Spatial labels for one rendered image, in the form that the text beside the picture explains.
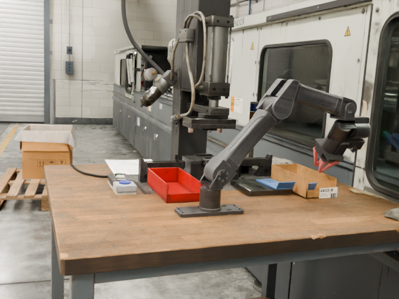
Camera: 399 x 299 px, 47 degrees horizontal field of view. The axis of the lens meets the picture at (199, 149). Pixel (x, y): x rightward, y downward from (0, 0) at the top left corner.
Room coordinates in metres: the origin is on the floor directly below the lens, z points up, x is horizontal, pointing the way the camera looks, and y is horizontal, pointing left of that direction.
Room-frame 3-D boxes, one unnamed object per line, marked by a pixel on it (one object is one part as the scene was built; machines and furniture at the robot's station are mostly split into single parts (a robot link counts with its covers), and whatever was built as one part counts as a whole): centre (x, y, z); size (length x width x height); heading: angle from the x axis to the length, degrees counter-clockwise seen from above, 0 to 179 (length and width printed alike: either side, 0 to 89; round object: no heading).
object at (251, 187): (1.62, -0.23, 0.91); 0.17 x 0.16 x 0.02; 111
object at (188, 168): (1.75, -0.05, 0.94); 0.20 x 0.10 x 0.07; 111
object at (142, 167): (1.66, 0.19, 0.95); 0.06 x 0.03 x 0.09; 111
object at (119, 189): (1.49, 0.24, 0.90); 0.07 x 0.07 x 0.06; 21
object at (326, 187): (1.66, -0.39, 0.93); 0.25 x 0.13 x 0.08; 21
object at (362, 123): (1.50, -0.49, 1.18); 0.12 x 0.09 x 0.12; 112
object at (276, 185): (1.62, -0.28, 0.93); 0.15 x 0.07 x 0.03; 25
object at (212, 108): (1.81, -0.01, 1.22); 0.26 x 0.18 x 0.30; 21
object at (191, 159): (1.75, -0.05, 0.98); 0.20 x 0.10 x 0.01; 111
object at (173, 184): (1.52, 0.08, 0.93); 0.25 x 0.12 x 0.06; 21
